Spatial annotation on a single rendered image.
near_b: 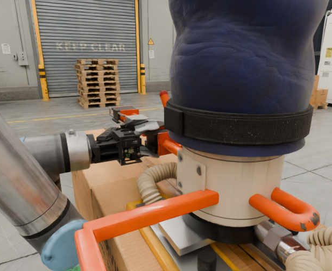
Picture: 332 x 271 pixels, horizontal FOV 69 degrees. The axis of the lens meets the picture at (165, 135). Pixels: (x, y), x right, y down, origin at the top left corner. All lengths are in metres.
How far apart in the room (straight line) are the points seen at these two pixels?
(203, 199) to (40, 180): 0.25
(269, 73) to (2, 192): 0.39
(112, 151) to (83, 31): 9.11
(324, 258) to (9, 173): 0.43
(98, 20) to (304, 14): 9.48
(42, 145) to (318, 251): 0.50
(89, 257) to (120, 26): 9.73
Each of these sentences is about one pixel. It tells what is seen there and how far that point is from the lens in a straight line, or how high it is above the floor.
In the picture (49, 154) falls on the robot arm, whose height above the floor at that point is 1.10.
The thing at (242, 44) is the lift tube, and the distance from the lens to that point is 0.31.
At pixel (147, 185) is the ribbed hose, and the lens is 0.54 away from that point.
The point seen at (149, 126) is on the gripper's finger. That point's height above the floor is 1.12.
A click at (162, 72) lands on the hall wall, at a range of 10.56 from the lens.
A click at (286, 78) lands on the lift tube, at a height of 1.26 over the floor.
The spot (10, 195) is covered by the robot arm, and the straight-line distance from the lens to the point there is 0.42.
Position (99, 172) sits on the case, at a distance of 0.80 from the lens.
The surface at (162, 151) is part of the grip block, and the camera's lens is 0.61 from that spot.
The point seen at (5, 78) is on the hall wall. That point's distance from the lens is 9.60.
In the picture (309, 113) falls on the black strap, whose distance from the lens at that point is 0.38.
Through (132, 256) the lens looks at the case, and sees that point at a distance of 0.48.
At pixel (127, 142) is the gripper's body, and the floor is 1.10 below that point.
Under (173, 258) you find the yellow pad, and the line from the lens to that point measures 0.44.
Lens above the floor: 1.28
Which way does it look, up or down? 17 degrees down
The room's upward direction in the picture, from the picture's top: straight up
